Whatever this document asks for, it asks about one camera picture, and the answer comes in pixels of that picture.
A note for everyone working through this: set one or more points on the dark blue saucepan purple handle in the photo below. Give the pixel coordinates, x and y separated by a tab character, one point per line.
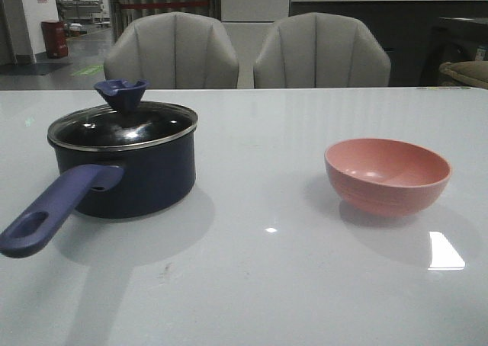
110	185

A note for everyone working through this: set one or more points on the red trash bin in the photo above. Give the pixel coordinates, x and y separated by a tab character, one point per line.
54	39

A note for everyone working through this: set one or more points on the right beige chair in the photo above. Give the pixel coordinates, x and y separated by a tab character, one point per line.
319	50

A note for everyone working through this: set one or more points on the beige sofa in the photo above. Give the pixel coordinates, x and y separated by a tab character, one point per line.
468	73

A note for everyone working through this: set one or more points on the dark side table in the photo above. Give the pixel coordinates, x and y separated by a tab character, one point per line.
453	40

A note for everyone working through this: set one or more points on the beige chair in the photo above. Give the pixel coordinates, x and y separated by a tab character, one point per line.
175	50
319	50

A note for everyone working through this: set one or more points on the red barrier tape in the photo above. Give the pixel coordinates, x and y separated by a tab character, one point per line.
165	5

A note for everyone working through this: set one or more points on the dark kitchen counter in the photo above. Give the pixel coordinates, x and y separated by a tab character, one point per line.
408	30

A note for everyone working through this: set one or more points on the white cabinet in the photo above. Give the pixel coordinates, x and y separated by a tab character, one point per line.
247	22

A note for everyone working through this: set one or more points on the glass lid blue knob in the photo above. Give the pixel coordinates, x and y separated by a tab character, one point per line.
124	122

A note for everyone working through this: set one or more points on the pink bowl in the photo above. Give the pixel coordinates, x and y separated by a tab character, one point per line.
386	177

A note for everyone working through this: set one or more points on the left beige chair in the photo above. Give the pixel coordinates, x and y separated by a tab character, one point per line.
175	50

